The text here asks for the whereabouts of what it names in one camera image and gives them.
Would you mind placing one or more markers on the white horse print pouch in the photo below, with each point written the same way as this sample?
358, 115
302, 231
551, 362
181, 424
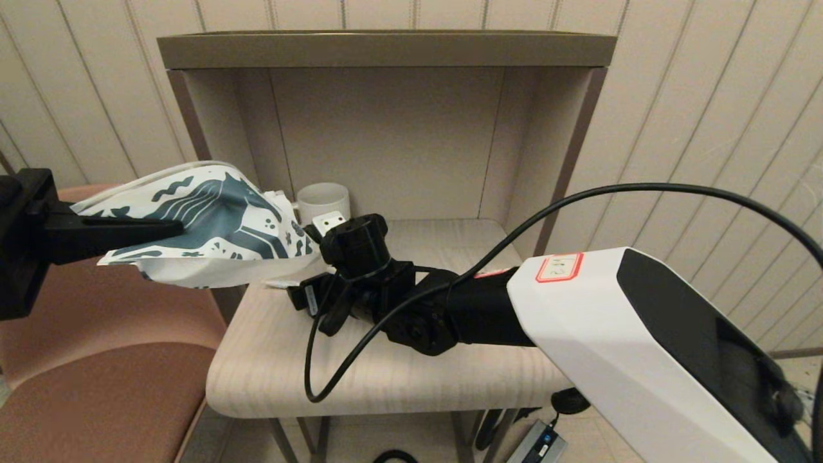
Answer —
218, 212

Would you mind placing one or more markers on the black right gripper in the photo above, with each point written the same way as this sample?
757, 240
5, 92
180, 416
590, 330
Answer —
373, 299

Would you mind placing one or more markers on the beige wooden table with hutch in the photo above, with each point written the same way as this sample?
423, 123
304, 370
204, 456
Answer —
386, 50

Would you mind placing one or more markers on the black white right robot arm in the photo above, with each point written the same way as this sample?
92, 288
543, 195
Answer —
643, 334

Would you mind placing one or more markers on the white ribbed ceramic mug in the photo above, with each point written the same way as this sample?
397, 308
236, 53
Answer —
325, 199

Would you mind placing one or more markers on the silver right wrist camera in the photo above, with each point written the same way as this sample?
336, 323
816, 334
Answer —
331, 222

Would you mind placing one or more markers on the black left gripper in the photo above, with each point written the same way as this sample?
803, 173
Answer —
19, 257

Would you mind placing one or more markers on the black round floor object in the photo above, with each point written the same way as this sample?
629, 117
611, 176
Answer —
386, 458

